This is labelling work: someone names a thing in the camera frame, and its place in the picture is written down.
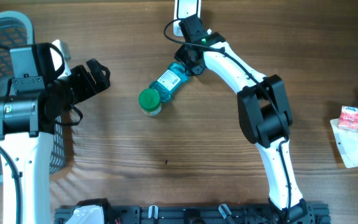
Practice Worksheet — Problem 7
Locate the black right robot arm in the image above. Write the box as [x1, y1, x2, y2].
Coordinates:
[175, 14, 307, 223]

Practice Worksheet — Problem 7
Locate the green lid jar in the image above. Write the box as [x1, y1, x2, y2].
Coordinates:
[139, 88, 162, 116]

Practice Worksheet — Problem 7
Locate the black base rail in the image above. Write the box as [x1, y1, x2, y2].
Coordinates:
[53, 198, 331, 224]

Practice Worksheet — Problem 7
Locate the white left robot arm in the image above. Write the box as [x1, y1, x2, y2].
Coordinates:
[0, 43, 111, 223]

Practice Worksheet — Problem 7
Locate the blue mouthwash bottle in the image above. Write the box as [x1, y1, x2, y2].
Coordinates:
[149, 62, 189, 103]

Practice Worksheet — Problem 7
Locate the white barcode scanner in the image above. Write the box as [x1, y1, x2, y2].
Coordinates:
[173, 0, 201, 37]

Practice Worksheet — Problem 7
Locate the red tissue packet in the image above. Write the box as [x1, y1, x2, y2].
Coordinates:
[338, 106, 358, 130]

